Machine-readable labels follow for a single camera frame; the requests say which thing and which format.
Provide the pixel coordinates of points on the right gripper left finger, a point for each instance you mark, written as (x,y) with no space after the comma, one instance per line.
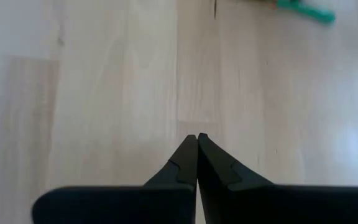
(120,207)

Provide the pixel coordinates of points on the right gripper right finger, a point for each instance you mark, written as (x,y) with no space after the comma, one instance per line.
(291,207)

